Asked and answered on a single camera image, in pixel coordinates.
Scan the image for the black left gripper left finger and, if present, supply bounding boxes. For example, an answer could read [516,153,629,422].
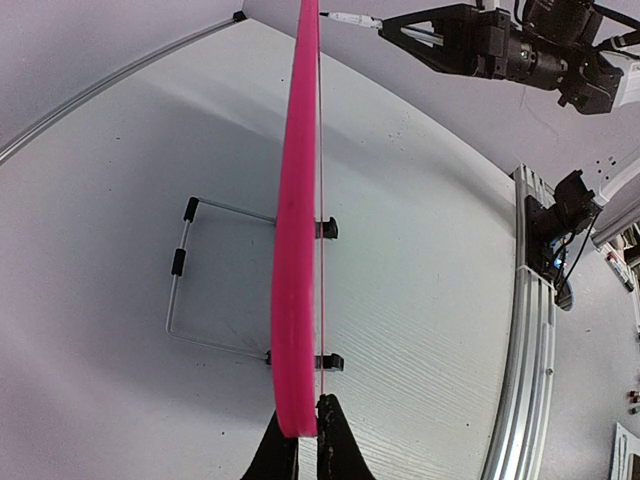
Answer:
[241,412,299,480]

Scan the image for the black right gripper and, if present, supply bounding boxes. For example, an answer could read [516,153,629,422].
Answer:
[379,1,625,115]

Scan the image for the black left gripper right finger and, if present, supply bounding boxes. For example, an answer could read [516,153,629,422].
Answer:
[316,394,373,480]

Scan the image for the white whiteboard marker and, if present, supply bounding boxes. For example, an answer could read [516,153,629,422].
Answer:
[319,11,383,30]

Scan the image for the pink framed whiteboard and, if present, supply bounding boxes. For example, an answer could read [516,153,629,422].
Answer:
[271,1,326,439]

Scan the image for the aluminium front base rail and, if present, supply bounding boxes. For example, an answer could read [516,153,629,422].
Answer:
[481,165,556,479]

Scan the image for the aluminium table edge rail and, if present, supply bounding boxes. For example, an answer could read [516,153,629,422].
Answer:
[1,10,247,165]

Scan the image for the wire whiteboard stand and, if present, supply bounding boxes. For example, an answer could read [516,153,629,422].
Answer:
[165,196,345,372]

